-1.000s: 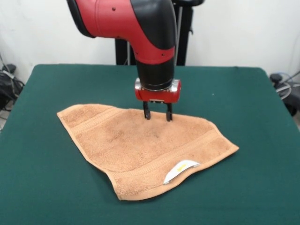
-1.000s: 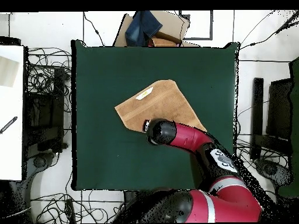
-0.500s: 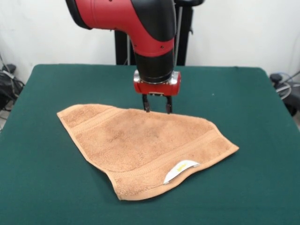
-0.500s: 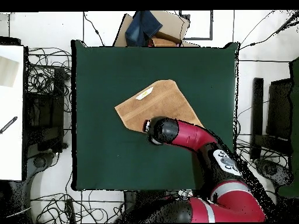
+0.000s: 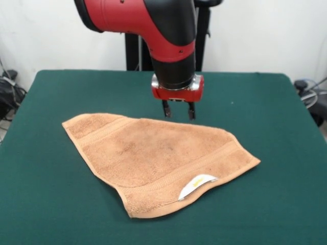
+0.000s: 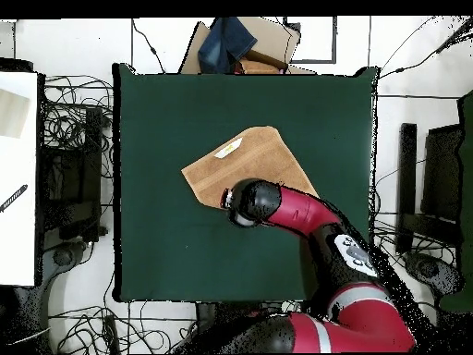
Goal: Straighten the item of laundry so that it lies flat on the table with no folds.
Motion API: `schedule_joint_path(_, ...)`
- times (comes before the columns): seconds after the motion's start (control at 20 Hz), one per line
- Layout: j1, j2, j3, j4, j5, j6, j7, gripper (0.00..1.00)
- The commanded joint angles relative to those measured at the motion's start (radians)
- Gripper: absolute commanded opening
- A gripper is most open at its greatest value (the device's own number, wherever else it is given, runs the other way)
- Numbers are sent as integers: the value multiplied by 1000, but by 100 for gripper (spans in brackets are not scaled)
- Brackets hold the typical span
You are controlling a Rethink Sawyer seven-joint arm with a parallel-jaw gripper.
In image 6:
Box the tan terry towel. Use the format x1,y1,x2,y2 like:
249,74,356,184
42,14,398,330
180,125,320,210

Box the dark green table cloth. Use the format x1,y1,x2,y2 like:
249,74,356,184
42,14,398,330
112,62,380,306

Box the tan towel in box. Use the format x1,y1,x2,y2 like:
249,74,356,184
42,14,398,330
239,58,283,75

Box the black equipment rack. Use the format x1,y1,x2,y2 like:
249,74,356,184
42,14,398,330
38,106,105,242

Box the blue jeans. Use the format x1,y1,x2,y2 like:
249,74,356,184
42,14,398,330
197,16,259,75

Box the cardboard box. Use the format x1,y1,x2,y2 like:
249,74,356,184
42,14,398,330
178,16,317,75

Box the black round caster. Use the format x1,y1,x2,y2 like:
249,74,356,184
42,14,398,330
51,245,77,267

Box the white desk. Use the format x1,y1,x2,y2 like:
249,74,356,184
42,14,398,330
0,70,39,287

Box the black ridged tool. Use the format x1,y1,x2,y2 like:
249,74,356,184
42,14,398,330
0,183,29,214

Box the wide black stand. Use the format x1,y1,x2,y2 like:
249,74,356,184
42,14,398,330
420,123,465,245

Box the beige block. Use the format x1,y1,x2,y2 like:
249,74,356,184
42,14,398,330
0,88,31,140

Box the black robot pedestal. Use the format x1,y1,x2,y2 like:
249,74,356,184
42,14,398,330
194,300,267,330

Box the black looped cables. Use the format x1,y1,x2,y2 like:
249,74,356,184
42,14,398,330
42,74,114,149

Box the narrow black post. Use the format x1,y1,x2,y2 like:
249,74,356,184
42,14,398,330
394,122,418,254

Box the black rectangular floor frame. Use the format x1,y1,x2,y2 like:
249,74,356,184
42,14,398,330
283,16,338,65

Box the black cable tangle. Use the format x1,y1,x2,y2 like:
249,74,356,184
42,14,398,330
369,212,459,326

